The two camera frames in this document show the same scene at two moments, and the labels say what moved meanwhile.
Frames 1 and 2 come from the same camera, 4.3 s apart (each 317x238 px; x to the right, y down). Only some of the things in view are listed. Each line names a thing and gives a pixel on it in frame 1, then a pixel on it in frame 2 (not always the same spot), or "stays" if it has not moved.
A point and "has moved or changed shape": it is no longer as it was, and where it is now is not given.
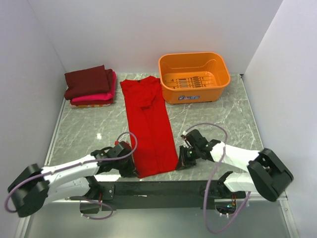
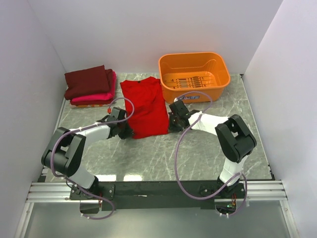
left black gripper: [130, 171] to [129, 133]
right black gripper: [183, 162] to [171, 128]
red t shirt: [153, 140] has moved or changed shape
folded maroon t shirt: [89, 82] stays
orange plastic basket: [193, 77] stays
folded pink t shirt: [110, 95] stays
